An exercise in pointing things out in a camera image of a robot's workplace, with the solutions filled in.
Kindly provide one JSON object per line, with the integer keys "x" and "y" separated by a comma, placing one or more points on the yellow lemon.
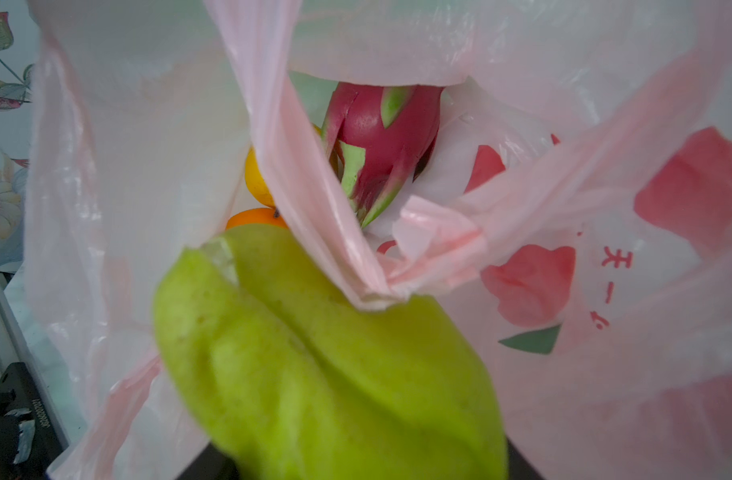
{"x": 255, "y": 182}

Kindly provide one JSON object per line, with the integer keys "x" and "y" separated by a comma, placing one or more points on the green fruit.
{"x": 291, "y": 381}

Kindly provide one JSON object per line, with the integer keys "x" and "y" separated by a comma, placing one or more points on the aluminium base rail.
{"x": 32, "y": 436}

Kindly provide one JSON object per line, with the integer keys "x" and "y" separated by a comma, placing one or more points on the pink plastic bag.
{"x": 574, "y": 220}

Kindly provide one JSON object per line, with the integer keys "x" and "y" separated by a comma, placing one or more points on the red fruit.
{"x": 383, "y": 137}

